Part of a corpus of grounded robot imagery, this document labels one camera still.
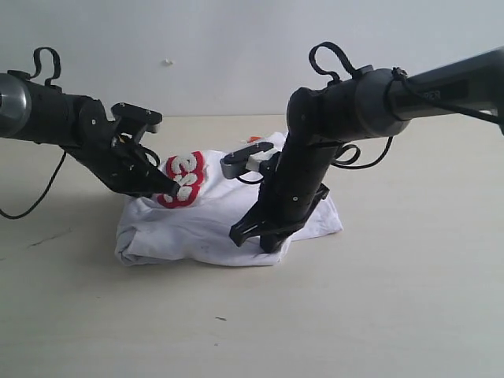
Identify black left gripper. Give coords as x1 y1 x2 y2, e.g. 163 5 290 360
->
90 137 180 197

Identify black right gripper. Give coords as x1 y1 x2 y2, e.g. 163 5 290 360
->
229 172 328 253

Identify white t-shirt red lettering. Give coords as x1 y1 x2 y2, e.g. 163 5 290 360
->
114 150 343 267

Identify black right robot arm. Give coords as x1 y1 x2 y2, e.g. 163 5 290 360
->
220 42 503 253

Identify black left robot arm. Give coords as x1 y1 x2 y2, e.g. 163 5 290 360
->
1 72 180 197

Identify orange ribbon tag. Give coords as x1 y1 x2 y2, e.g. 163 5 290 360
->
246 136 261 143

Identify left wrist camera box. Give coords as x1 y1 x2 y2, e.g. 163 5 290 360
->
111 102 163 135

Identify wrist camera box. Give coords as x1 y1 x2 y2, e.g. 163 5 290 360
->
220 142 274 180
111 102 163 135

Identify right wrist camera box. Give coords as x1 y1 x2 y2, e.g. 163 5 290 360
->
220 142 274 180

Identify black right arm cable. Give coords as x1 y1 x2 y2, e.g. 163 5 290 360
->
307 41 504 169

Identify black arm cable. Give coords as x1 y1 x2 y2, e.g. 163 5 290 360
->
307 41 504 169
0 46 68 220

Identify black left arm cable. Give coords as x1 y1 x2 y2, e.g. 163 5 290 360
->
0 46 68 220

